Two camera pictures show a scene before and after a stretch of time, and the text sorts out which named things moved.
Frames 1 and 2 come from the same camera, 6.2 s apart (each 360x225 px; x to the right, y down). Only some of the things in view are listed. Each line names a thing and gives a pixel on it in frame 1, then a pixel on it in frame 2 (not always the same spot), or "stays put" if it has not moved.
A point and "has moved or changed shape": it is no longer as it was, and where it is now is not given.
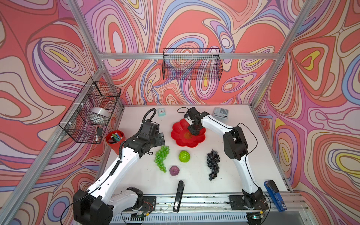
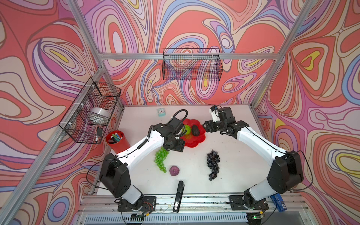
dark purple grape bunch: [213, 160] stays put
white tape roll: [100, 112] stays put
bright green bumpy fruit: [184, 156] has moved or changed shape
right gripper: [192, 131] to [208, 125]
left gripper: [160, 140] to [180, 147]
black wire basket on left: [87, 120] stays put
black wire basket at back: [194, 63] stays put
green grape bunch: [161, 155] stays put
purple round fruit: [174, 170] stays put
